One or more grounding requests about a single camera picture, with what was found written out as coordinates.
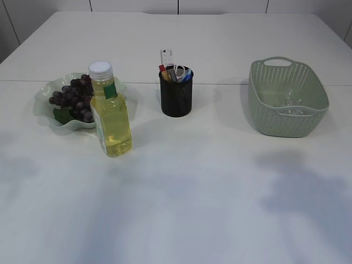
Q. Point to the clear plastic ruler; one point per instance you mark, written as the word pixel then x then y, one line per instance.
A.
pixel 166 57

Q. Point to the blue scissors with sheath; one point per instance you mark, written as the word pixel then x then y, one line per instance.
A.
pixel 187 76

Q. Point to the black mesh pen cup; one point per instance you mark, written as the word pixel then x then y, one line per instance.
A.
pixel 176 97

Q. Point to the yellow tea bottle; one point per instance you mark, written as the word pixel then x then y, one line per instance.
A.
pixel 109 110

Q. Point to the green woven plastic basket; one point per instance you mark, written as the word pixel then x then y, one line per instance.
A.
pixel 268 82

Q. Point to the purple grape bunch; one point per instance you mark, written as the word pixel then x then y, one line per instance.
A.
pixel 73 101

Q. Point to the pink scissors with purple sheath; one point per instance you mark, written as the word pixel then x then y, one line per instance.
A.
pixel 179 72

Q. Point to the clear plastic sheet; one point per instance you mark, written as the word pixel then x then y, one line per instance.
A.
pixel 291 104

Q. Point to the silver glitter pen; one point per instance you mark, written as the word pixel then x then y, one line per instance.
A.
pixel 173 75

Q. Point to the gold glitter pen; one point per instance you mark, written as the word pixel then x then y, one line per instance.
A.
pixel 166 76

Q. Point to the red glitter pen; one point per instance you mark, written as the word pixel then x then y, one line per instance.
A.
pixel 161 68

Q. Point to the green wavy glass plate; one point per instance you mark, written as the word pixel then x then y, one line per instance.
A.
pixel 74 124

